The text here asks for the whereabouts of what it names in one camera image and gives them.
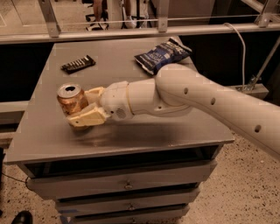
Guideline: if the black floor cable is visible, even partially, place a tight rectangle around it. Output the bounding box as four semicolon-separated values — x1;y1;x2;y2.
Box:
0;171;30;191

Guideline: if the white cable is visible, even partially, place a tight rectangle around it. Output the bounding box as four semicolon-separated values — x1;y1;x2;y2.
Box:
223;22;247;93

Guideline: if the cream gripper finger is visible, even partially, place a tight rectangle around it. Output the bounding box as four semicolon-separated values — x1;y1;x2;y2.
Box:
85;87;105;104
66;102;110;128

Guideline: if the blue chip bag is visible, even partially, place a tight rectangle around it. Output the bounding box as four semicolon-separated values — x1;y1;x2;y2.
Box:
135;37;193;75

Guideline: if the black shoe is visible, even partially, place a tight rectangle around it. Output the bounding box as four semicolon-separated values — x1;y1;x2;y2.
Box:
11;211;33;224

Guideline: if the grey drawer cabinet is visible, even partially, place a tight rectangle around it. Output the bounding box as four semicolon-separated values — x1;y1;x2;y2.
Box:
5;38;233;224

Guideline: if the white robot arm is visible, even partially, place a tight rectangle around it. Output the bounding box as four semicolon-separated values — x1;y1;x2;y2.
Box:
66;64;280;159

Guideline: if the metal railing frame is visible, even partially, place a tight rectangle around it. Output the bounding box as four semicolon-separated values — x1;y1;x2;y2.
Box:
0;0;280;44

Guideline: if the orange soda can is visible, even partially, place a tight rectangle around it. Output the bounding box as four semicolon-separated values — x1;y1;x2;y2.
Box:
57;83;88;116

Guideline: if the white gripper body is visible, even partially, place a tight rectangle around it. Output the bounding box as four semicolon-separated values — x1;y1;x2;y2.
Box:
100;81;133;121

